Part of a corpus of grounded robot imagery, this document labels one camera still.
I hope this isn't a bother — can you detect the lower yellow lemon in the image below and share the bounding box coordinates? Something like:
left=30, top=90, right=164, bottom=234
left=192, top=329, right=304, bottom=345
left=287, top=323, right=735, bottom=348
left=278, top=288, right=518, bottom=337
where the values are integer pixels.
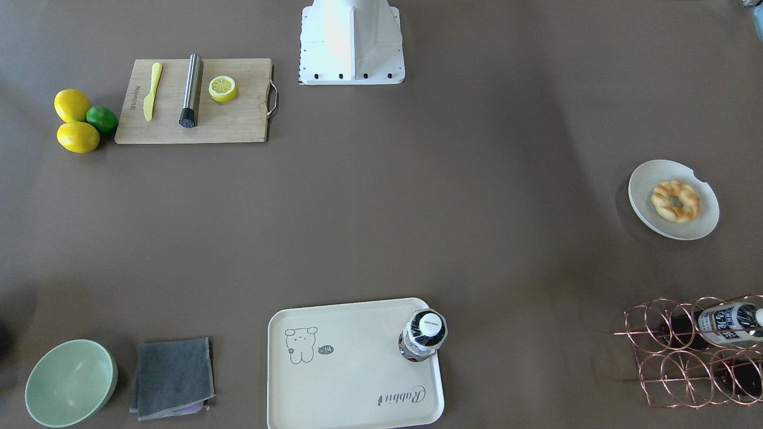
left=57, top=122, right=100, bottom=154

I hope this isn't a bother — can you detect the braided glazed donut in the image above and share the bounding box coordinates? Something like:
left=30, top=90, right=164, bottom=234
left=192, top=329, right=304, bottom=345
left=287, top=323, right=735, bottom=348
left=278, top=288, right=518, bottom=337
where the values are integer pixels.
left=650, top=179, right=702, bottom=223

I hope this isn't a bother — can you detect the light green bowl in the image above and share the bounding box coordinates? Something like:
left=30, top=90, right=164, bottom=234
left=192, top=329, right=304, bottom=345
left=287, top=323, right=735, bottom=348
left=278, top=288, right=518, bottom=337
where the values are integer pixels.
left=24, top=339, right=118, bottom=427

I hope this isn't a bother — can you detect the yellow lemon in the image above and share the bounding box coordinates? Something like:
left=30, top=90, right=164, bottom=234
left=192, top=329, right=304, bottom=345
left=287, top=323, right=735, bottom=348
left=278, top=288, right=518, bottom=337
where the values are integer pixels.
left=57, top=122, right=100, bottom=154
left=54, top=89, right=92, bottom=123

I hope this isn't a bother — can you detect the green lime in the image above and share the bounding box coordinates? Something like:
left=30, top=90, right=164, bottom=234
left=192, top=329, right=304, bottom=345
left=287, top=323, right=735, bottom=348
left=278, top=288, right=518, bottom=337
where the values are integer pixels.
left=85, top=105, right=118, bottom=134

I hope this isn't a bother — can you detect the half lemon slice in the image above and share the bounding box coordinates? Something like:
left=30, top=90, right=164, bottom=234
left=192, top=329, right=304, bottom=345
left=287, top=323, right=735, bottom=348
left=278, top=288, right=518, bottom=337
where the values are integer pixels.
left=208, top=75, right=239, bottom=103

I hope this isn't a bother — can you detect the upper bottle in rack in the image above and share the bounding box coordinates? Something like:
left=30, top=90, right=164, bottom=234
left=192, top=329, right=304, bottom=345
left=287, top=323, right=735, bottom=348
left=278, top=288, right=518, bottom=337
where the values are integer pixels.
left=659, top=302, right=762, bottom=350

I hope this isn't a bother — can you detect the wooden cutting board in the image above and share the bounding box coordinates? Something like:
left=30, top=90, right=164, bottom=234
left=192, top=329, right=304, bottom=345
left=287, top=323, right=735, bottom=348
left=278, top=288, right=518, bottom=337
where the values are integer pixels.
left=114, top=58, right=277, bottom=145

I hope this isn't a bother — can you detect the cream rabbit tray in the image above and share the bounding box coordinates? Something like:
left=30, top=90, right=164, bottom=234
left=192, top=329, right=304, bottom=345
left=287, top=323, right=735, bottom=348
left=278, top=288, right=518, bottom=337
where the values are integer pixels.
left=267, top=297, right=445, bottom=428

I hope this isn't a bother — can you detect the lower bottle in rack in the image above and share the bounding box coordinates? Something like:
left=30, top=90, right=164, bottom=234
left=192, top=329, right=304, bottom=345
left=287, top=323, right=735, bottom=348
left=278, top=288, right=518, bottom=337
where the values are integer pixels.
left=711, top=357, right=762, bottom=399

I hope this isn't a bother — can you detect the upper yellow lemon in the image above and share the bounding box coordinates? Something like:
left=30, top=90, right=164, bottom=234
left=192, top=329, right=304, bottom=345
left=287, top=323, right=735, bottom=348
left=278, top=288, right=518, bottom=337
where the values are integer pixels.
left=54, top=89, right=92, bottom=123

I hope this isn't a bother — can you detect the yellow plastic knife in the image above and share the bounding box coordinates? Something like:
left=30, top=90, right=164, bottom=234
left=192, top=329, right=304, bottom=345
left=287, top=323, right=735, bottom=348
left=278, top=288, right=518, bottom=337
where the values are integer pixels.
left=142, top=62, right=163, bottom=122

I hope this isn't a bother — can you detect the white round plate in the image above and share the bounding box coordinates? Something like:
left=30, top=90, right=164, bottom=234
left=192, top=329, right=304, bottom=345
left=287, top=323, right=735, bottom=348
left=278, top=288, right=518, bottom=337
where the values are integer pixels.
left=628, top=160, right=720, bottom=241

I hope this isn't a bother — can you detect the steel cylinder grater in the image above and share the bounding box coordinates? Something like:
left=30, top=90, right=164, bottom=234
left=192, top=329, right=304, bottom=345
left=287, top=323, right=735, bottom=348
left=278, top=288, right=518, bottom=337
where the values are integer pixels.
left=179, top=52, right=203, bottom=129

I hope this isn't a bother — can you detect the bottle in rack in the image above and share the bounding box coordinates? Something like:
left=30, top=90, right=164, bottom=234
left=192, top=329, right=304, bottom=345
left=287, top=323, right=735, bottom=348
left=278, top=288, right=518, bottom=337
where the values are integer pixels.
left=711, top=357, right=762, bottom=399
left=659, top=302, right=762, bottom=350

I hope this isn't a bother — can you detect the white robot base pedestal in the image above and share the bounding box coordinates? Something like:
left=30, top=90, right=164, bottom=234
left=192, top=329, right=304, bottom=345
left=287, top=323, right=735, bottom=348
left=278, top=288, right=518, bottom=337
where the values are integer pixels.
left=298, top=1, right=406, bottom=85

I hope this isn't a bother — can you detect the copper wire bottle rack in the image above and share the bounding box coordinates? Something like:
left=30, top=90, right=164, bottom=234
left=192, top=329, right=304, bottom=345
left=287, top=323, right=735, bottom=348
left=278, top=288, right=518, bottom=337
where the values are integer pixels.
left=619, top=295, right=761, bottom=408

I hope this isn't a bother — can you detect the grey folded cloth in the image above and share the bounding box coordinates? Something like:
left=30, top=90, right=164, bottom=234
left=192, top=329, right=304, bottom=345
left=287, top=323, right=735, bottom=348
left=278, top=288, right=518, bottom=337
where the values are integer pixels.
left=130, top=337, right=216, bottom=421

